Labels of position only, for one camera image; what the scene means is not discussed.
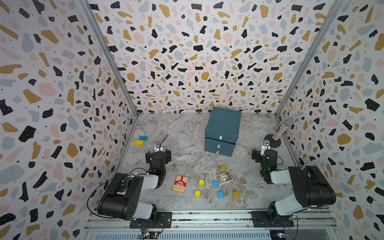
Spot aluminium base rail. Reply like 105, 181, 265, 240
83, 208, 343, 240

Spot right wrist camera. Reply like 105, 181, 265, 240
261, 140, 270, 156

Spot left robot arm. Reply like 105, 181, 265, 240
87, 148, 172, 224

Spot yellow paint can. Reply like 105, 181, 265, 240
199, 179, 205, 187
195, 190, 201, 198

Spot yellow paint can upper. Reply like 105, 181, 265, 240
199, 179, 205, 187

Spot yellow paint can lower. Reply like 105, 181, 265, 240
195, 190, 201, 198

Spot yellow block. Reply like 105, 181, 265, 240
134, 140, 144, 146

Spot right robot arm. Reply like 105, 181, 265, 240
251, 149, 336, 228

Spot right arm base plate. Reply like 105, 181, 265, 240
251, 211, 295, 228

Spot purple playing card box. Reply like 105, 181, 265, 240
215, 171, 233, 186

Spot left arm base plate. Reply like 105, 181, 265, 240
130, 212, 173, 229

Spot glitter microphone on stand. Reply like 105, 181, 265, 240
264, 117, 295, 148

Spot teal drawer cabinet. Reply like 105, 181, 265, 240
205, 107, 242, 157

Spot red Texas Hold'em card box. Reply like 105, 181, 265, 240
172, 175, 188, 194

